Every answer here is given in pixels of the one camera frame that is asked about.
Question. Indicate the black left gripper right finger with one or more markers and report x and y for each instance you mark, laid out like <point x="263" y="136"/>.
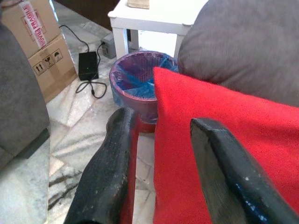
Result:
<point x="229" y="177"/>

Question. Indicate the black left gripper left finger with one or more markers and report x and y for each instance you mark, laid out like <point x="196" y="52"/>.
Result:
<point x="105" y="177"/>

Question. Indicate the red pillow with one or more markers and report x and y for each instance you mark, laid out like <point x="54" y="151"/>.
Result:
<point x="177" y="149"/>

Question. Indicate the grey fabric sofa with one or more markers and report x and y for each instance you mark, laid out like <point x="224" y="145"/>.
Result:
<point x="18" y="98"/>

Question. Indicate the grey sofa cushion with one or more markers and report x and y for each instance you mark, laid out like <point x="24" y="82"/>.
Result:
<point x="245" y="42"/>

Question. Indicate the purple waste bin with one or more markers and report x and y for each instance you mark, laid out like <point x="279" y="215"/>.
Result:
<point x="144" y="109"/>

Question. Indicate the blue bin liner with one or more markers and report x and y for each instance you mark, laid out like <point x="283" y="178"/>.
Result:
<point x="137" y="88"/>

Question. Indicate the black power adapter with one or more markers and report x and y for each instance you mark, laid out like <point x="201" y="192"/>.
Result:
<point x="88" y="66"/>

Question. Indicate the cardboard box with handling symbols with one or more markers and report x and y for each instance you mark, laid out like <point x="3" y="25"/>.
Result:
<point x="56" y="74"/>

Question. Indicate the grey power strip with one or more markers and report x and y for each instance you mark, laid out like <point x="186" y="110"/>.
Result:
<point x="109" y="47"/>

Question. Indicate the white side table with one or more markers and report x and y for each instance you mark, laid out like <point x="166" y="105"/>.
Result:
<point x="149" y="18"/>

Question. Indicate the dark brown furniture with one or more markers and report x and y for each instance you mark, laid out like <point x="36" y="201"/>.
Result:
<point x="93" y="11"/>

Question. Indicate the cardboard box with fragile tape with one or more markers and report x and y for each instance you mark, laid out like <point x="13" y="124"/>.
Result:
<point x="16" y="25"/>

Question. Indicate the brown mat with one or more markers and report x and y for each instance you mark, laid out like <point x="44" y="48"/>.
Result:
<point x="138" y="3"/>

